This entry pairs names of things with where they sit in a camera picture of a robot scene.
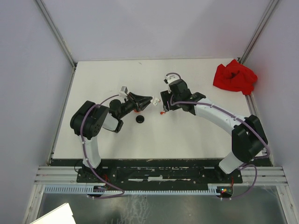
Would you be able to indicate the white earbud charging case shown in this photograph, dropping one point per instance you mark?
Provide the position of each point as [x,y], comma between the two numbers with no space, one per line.
[154,101]

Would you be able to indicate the right aluminium frame post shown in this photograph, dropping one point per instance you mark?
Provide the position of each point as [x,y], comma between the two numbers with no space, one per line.
[268,13]

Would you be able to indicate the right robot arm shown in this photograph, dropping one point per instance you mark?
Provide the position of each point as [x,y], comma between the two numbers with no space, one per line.
[248,138]

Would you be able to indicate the left aluminium frame post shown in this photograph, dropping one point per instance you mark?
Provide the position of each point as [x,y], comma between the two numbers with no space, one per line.
[55,31]

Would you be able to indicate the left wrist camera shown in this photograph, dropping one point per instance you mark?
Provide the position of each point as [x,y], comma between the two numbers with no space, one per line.
[123,92]

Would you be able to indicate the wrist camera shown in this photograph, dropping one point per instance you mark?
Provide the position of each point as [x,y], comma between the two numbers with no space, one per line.
[123,92]
[169,78]

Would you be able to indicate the aluminium front rail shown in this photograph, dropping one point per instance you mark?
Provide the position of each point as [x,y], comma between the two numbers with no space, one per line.
[266,176]

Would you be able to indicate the white paper sheet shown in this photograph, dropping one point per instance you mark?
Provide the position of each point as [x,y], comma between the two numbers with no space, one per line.
[60,215]

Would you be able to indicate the aluminium frame post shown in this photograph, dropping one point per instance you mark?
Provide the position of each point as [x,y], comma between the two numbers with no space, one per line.
[268,13]
[55,31]

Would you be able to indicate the red cloth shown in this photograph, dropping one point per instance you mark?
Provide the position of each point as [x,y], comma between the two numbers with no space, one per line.
[235,77]

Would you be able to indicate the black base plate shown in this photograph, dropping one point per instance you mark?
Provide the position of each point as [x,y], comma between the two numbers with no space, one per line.
[198,170]

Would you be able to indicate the black earbud charging case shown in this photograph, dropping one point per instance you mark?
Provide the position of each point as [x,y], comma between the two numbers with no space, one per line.
[139,119]

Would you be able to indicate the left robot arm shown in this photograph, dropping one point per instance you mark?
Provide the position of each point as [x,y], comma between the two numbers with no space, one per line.
[90,118]

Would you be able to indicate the white cable duct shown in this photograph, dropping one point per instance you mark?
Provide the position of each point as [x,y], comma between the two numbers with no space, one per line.
[96,189]

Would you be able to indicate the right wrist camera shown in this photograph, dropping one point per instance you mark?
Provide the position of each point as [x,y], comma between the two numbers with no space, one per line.
[169,78]

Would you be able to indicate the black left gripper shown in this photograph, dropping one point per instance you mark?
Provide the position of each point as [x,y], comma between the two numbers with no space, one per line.
[133,98]

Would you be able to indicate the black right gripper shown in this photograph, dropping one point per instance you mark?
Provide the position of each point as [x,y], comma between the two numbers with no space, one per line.
[166,95]

